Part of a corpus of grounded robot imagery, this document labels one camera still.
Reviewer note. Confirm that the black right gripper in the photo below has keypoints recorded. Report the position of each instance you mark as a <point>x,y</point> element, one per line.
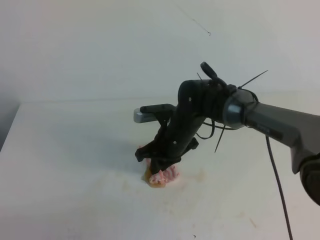
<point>197,101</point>

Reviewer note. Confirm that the pink white striped rag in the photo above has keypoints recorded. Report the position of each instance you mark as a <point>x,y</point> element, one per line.
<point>162,178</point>

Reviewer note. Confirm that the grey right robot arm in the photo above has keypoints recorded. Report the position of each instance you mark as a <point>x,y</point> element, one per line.
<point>234,107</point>

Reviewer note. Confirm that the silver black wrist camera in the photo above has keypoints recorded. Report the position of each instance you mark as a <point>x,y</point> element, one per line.
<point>151,113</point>

